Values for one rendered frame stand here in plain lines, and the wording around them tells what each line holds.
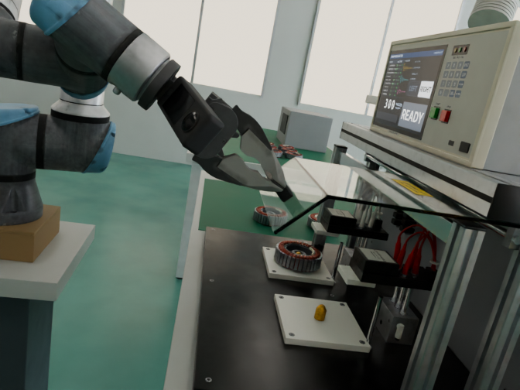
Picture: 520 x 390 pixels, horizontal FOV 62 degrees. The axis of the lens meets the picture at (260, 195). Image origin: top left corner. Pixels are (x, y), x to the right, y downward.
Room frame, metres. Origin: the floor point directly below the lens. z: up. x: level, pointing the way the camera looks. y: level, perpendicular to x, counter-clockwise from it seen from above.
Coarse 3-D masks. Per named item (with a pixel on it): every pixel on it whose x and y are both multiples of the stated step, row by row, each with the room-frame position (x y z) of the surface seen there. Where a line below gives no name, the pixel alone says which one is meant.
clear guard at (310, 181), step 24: (288, 168) 0.70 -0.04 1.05; (312, 168) 0.67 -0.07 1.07; (336, 168) 0.71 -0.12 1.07; (360, 168) 0.76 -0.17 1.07; (264, 192) 0.66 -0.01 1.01; (312, 192) 0.54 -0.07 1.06; (336, 192) 0.53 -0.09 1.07; (360, 192) 0.56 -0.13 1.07; (384, 192) 0.59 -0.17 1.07; (408, 192) 0.62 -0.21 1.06; (432, 192) 0.66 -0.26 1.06; (288, 216) 0.52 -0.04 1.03; (456, 216) 0.53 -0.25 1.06; (480, 216) 0.55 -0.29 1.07
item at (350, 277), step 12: (360, 252) 0.73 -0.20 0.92; (372, 252) 0.74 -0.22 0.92; (384, 252) 0.75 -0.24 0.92; (360, 264) 0.72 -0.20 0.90; (372, 264) 0.70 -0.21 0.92; (384, 264) 0.70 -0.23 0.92; (396, 264) 0.71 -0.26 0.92; (348, 276) 0.71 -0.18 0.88; (360, 276) 0.70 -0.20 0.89; (372, 276) 0.70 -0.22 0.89; (384, 276) 0.70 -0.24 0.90; (396, 276) 0.71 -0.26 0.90; (408, 276) 0.72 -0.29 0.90; (420, 276) 0.73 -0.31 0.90; (396, 288) 0.76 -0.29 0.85; (408, 288) 0.72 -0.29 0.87; (420, 288) 0.71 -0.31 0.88; (396, 300) 0.76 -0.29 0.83; (408, 300) 0.72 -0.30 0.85
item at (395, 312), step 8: (384, 296) 0.78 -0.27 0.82; (384, 304) 0.75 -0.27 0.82; (392, 304) 0.75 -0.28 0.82; (384, 312) 0.74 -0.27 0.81; (392, 312) 0.72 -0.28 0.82; (400, 312) 0.72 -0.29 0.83; (408, 312) 0.73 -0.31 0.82; (384, 320) 0.73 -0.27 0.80; (392, 320) 0.70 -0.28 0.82; (400, 320) 0.70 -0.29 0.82; (408, 320) 0.71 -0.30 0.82; (416, 320) 0.71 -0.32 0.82; (384, 328) 0.72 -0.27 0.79; (392, 328) 0.70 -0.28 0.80; (408, 328) 0.71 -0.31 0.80; (384, 336) 0.71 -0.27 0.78; (392, 336) 0.70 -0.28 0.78; (408, 336) 0.71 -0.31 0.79; (408, 344) 0.71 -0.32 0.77
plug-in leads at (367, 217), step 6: (360, 204) 1.00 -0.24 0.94; (360, 210) 0.98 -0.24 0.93; (366, 210) 0.96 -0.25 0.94; (378, 210) 1.00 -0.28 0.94; (354, 216) 1.01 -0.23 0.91; (360, 216) 0.98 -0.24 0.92; (366, 216) 0.96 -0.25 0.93; (372, 216) 0.96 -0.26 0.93; (378, 216) 1.00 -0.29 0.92; (360, 222) 0.96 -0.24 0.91; (366, 222) 0.99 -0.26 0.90; (372, 222) 0.96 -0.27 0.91; (378, 222) 0.99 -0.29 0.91; (360, 228) 0.95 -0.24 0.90; (372, 228) 0.97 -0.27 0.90
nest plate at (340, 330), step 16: (288, 304) 0.75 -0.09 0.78; (304, 304) 0.76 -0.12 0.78; (336, 304) 0.79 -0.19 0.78; (288, 320) 0.69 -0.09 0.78; (304, 320) 0.70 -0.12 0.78; (336, 320) 0.72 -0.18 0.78; (352, 320) 0.74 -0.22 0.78; (288, 336) 0.64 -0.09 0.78; (304, 336) 0.65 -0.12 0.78; (320, 336) 0.66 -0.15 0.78; (336, 336) 0.67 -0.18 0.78; (352, 336) 0.68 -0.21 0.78; (368, 352) 0.66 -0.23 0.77
